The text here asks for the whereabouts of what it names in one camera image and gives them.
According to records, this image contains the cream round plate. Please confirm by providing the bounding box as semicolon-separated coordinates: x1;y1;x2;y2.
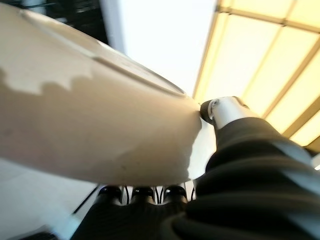
0;2;204;186

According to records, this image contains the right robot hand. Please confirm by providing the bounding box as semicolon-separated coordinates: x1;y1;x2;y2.
74;95;320;240

